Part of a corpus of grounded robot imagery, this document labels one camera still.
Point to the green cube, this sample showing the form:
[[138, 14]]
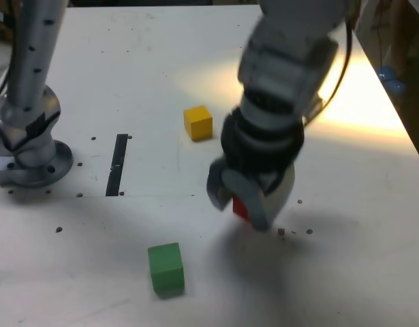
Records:
[[166, 272]]

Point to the red cube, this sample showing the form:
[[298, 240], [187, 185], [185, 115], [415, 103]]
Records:
[[240, 208]]

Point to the black tape strip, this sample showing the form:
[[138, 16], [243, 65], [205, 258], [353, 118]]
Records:
[[117, 163]]

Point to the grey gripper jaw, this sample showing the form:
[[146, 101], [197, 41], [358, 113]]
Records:
[[253, 204], [214, 184]]

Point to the blue rounded object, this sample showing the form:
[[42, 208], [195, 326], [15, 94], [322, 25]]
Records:
[[389, 81]]

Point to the yellow cube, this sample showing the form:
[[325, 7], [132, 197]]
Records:
[[199, 126]]

